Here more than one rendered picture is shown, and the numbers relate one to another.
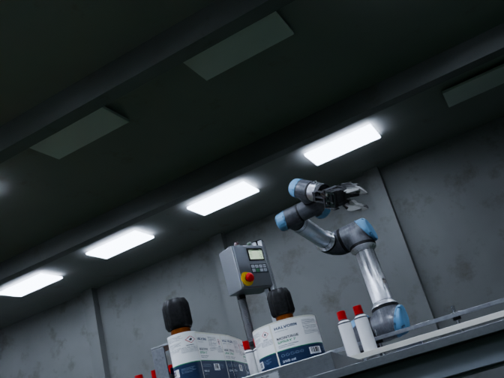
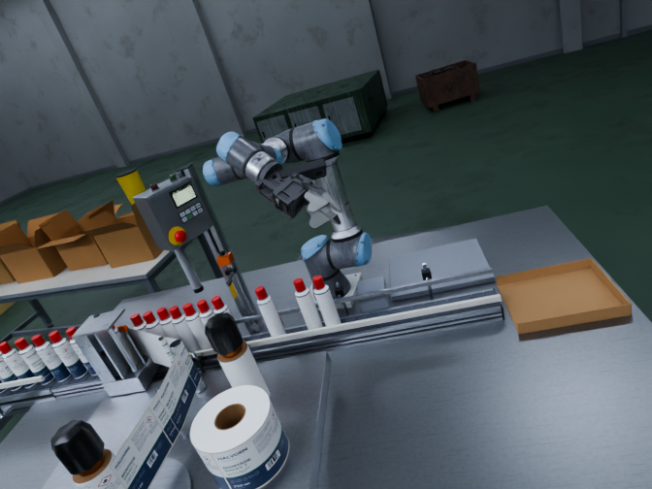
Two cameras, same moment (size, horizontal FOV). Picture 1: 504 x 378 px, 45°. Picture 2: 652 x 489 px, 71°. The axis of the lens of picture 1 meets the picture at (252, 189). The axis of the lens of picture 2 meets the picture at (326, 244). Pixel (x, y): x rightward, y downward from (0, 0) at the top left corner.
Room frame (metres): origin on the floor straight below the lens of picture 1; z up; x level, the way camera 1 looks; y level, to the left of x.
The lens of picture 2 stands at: (1.02, -0.34, 1.77)
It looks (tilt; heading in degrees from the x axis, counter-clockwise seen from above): 25 degrees down; 1
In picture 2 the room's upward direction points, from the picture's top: 18 degrees counter-clockwise
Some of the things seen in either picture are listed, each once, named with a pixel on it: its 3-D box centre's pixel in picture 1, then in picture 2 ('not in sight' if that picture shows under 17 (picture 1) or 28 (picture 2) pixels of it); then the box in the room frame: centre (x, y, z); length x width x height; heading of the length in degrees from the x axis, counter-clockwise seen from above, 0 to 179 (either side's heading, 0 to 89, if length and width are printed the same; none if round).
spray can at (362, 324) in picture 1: (365, 332); (326, 304); (2.30, -0.26, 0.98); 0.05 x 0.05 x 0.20
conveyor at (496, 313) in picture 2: not in sight; (256, 348); (2.37, 0.03, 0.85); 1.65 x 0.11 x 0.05; 78
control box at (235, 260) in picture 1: (246, 269); (175, 212); (2.47, 0.11, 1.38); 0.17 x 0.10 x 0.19; 133
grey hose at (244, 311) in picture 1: (247, 320); (186, 265); (2.50, 0.17, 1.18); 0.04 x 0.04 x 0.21
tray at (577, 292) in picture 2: not in sight; (557, 294); (2.16, -0.95, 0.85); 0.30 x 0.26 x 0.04; 78
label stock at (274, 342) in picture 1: (289, 348); (241, 437); (1.88, 0.02, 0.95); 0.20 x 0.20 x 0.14
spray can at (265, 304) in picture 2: not in sight; (270, 313); (2.35, -0.07, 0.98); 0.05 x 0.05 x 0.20
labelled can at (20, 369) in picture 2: not in sight; (17, 364); (2.56, 0.95, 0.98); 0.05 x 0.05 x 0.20
